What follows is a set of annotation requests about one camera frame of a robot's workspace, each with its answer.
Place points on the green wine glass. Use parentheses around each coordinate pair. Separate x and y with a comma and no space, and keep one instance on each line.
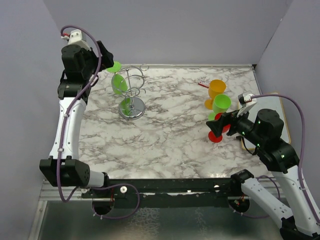
(118,82)
(220,104)

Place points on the red plastic wine glass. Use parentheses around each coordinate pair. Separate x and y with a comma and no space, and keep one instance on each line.
(218,126)

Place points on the small whiteboard wooden frame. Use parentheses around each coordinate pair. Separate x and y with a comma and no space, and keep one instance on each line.
(273,103)

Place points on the orange plastic wine glass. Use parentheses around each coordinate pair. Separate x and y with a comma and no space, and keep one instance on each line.
(215,88)

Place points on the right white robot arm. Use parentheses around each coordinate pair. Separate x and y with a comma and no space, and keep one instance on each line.
(295,220)

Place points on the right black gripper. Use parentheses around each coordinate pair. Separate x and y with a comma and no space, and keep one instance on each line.
(216,125)

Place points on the chrome wine glass rack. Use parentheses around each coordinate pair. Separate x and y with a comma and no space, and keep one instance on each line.
(132,107)

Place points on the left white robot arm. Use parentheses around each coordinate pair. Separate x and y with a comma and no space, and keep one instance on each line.
(63,166)

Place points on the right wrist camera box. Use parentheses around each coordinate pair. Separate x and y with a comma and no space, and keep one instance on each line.
(247,102)

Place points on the small red white box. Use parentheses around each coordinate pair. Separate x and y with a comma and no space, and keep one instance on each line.
(204,83)

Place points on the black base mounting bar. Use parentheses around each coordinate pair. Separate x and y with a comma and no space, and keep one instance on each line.
(167,193)

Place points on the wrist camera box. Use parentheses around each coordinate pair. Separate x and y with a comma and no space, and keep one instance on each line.
(247,102)
(76,37)

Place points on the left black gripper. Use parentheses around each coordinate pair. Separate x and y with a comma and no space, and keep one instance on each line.
(107,60)

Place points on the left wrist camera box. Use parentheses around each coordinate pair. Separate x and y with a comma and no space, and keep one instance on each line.
(76,37)

